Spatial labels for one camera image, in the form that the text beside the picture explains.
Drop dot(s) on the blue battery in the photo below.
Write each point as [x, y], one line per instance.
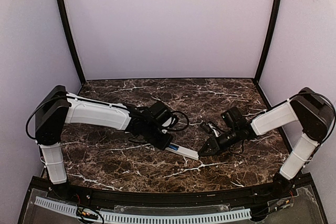
[174, 147]

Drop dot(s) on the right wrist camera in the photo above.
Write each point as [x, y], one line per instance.
[211, 128]

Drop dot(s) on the right black frame post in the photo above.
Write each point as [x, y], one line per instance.
[268, 39]

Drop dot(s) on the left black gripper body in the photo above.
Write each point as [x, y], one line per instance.
[159, 140]

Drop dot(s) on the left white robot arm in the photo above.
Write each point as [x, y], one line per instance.
[60, 107]

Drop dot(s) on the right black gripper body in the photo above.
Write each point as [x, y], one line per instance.
[217, 143]

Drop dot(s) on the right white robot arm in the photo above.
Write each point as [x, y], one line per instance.
[316, 115]

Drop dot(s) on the white remote control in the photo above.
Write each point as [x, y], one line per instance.
[185, 152]

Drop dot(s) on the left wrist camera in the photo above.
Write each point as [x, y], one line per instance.
[163, 115]

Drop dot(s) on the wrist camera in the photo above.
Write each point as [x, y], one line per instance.
[163, 115]
[211, 128]

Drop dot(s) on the left black frame post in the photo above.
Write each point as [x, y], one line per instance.
[70, 40]

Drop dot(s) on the black front rail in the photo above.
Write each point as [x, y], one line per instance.
[249, 196]

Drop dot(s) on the grey cable duct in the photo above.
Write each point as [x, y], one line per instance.
[221, 217]
[68, 209]

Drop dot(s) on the black frame post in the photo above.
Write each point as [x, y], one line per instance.
[268, 39]
[70, 40]

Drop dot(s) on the left grey cable duct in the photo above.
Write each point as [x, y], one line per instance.
[68, 209]

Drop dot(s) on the right grey cable duct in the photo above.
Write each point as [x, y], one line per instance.
[221, 217]

